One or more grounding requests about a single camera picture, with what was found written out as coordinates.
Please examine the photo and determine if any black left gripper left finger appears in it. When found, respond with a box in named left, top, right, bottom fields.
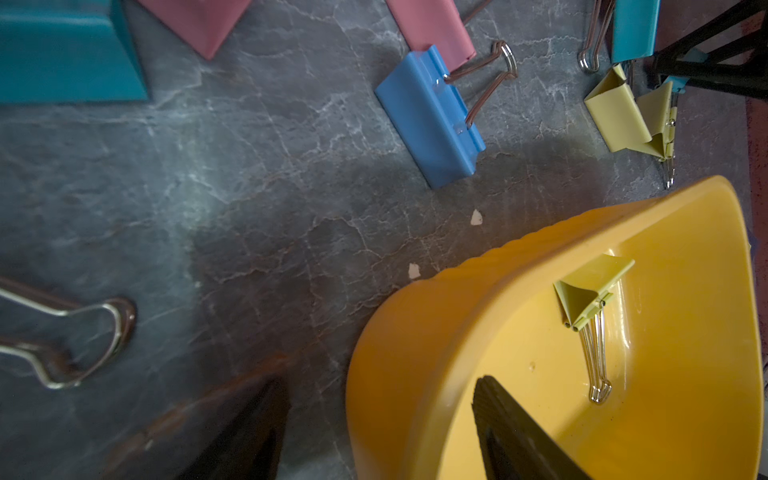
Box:
left=178, top=378, right=290, bottom=479

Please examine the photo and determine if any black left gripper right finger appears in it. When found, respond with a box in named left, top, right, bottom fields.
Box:
left=472, top=375, right=588, bottom=479

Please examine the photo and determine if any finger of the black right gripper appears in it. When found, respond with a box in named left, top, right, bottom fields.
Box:
left=648, top=0, right=767, bottom=100

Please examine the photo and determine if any teal binder clip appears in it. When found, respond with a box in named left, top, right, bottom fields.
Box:
left=1, top=1, right=149, bottom=104
left=1, top=277, right=138, bottom=390
left=577, top=0, right=661, bottom=73

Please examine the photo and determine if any yellow binder clip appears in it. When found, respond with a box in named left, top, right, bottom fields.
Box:
left=553, top=254, right=635, bottom=405
left=636, top=82, right=678, bottom=189
left=584, top=65, right=652, bottom=152

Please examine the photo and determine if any yellow plastic storage box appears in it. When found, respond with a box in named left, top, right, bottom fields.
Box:
left=345, top=176, right=764, bottom=479

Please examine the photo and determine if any pink binder clip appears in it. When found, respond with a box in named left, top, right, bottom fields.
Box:
left=138, top=0, right=252, bottom=60
left=386, top=0, right=491, bottom=72

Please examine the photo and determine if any blue binder clip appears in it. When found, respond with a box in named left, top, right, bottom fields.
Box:
left=374, top=40, right=518, bottom=189

